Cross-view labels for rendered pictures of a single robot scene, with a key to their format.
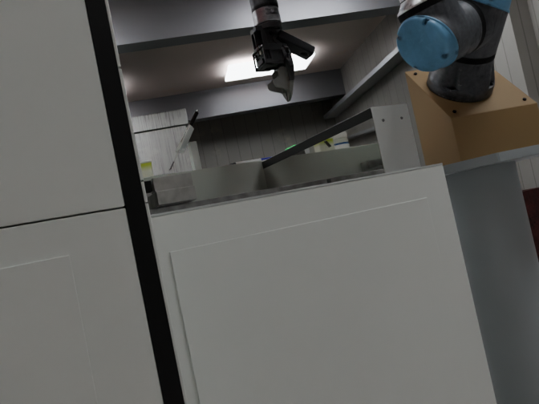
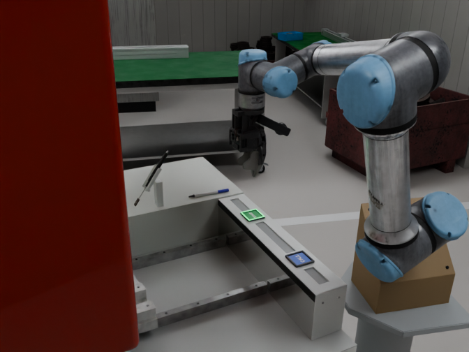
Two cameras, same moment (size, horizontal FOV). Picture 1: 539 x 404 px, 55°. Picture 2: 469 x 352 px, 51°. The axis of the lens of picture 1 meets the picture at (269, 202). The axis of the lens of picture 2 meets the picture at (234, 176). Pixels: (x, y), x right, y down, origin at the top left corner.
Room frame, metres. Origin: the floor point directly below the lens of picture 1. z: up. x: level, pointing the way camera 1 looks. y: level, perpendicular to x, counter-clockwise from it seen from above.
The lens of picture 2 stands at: (0.11, -0.02, 1.69)
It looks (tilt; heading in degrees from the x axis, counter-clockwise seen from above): 24 degrees down; 359
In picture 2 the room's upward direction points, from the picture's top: 1 degrees clockwise
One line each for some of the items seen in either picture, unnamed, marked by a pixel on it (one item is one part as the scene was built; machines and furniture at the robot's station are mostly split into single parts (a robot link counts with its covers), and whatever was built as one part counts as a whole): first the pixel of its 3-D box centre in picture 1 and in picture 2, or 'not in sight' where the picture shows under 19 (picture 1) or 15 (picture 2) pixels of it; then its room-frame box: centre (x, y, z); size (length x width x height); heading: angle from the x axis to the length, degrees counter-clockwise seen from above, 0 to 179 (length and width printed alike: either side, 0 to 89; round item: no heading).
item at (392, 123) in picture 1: (328, 164); (272, 256); (1.30, -0.16, 0.89); 0.55 x 0.09 x 0.14; 25
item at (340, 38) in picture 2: not in sight; (322, 68); (6.16, -1.25, 0.40); 2.19 x 0.91 x 0.79; 10
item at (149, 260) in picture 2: not in sight; (151, 259); (1.37, 0.20, 0.84); 0.50 x 0.02 x 0.03; 115
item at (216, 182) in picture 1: (180, 204); (139, 207); (1.60, 0.27, 0.89); 0.62 x 0.35 x 0.14; 115
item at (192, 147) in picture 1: (187, 149); (153, 186); (1.48, 0.20, 1.03); 0.06 x 0.04 x 0.13; 115
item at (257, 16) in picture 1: (267, 19); (252, 100); (1.41, -0.10, 1.33); 0.08 x 0.08 x 0.05
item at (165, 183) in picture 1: (171, 183); (137, 312); (1.06, 0.19, 0.89); 0.08 x 0.03 x 0.03; 115
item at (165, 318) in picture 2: (228, 203); (182, 312); (1.12, 0.09, 0.84); 0.50 x 0.02 x 0.03; 115
